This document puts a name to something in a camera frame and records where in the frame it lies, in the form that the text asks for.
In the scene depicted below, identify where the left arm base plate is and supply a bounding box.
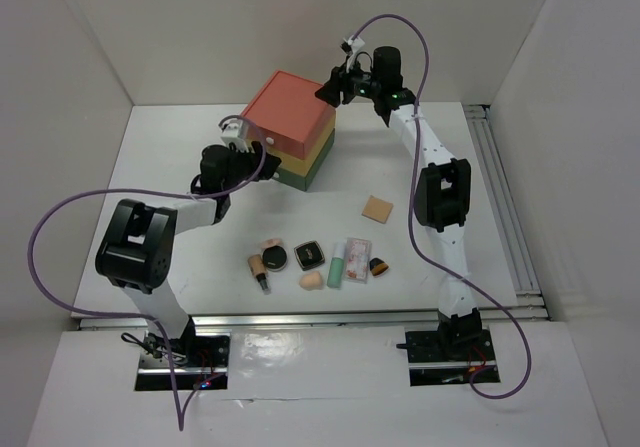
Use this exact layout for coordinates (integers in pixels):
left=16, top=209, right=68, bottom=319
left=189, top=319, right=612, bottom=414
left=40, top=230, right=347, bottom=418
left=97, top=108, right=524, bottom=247
left=120, top=332, right=231, bottom=392

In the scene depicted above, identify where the mint green bottle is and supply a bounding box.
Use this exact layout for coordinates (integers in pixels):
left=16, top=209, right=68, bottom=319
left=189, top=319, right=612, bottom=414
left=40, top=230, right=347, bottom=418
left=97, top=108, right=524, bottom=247
left=326, top=242, right=346, bottom=288

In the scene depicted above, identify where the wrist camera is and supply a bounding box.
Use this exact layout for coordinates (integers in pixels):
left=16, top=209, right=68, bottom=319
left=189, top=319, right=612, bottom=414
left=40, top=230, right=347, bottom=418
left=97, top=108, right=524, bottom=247
left=340, top=37, right=365, bottom=71
left=221, top=119, right=251, bottom=153

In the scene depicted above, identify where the peach makeup sponge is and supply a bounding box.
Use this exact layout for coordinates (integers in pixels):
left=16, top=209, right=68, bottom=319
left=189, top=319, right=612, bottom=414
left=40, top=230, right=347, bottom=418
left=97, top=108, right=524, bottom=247
left=299, top=271, right=324, bottom=291

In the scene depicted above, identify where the green bottom drawer unit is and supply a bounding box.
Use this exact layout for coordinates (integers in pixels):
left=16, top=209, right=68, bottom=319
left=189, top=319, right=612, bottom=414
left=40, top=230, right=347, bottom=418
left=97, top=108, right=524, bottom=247
left=277, top=131, right=335, bottom=192

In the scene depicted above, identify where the pink powder puff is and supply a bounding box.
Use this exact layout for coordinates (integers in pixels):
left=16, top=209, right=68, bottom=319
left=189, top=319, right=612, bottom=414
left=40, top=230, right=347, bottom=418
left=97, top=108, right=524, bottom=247
left=261, top=238, right=283, bottom=250

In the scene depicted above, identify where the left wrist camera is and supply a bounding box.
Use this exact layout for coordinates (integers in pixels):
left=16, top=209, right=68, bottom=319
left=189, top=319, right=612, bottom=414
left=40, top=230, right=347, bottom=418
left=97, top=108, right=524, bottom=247
left=221, top=119, right=251, bottom=153

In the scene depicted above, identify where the black round cushion compact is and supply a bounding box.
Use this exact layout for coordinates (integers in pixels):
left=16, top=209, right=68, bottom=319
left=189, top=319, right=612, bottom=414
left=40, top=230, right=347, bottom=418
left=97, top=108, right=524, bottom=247
left=262, top=245, right=288, bottom=272

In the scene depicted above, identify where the red top drawer unit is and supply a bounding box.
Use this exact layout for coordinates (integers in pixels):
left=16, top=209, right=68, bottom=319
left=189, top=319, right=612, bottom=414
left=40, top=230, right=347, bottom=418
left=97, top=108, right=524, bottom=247
left=242, top=70, right=335, bottom=159

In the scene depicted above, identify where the beige square palette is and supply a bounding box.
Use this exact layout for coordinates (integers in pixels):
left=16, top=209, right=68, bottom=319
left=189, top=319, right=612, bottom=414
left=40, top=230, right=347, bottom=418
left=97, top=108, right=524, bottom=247
left=361, top=196, right=394, bottom=224

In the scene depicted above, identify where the black square gold compact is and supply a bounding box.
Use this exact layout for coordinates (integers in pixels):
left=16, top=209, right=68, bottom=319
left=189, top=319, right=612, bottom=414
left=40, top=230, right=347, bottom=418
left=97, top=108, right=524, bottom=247
left=294, top=240, right=325, bottom=271

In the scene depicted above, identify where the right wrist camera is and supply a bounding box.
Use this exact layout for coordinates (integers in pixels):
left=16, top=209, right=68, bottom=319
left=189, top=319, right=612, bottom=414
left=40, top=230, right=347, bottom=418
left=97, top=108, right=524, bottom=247
left=340, top=37, right=365, bottom=71

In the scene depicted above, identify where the front aluminium rail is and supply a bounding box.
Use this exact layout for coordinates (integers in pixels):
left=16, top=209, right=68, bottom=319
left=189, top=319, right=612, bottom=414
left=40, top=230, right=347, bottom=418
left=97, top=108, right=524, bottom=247
left=74, top=308, right=511, bottom=331

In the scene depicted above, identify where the black orange makeup brush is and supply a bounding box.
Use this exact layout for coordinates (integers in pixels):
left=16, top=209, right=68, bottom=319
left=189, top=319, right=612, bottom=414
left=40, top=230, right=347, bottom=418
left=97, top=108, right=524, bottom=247
left=369, top=257, right=389, bottom=277

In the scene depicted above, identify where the beige foundation bottle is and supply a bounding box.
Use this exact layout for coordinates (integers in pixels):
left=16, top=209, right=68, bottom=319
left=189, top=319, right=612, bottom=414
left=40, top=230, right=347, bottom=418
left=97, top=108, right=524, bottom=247
left=247, top=254, right=271, bottom=294

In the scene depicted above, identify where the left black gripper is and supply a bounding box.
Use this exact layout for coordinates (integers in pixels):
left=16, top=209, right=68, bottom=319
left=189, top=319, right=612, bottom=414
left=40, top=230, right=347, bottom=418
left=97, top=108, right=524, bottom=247
left=221, top=141, right=280, bottom=193

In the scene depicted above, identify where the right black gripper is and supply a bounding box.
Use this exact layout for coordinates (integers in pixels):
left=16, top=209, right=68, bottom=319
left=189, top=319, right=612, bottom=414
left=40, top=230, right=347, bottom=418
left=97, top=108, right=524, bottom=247
left=314, top=56, right=380, bottom=109

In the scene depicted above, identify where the aluminium table rail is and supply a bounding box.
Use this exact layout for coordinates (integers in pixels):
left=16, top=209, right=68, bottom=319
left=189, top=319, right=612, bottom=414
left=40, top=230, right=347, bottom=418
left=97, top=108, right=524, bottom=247
left=463, top=105, right=552, bottom=322

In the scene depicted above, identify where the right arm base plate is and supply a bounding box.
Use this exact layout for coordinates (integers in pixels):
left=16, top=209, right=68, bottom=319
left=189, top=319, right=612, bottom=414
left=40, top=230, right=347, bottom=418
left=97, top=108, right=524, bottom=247
left=396, top=329, right=500, bottom=387

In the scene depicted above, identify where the yellow drawer unit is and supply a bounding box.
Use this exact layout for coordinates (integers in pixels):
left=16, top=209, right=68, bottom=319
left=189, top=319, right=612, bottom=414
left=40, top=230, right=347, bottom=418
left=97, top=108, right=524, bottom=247
left=269, top=115, right=336, bottom=175

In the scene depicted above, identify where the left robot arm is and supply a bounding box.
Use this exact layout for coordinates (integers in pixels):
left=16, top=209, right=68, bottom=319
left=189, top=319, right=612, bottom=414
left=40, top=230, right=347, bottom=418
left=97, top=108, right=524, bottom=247
left=95, top=141, right=281, bottom=366

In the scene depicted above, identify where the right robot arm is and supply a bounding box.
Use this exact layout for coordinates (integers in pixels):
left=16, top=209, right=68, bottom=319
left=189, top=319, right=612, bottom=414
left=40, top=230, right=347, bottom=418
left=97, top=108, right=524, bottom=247
left=315, top=40, right=482, bottom=359

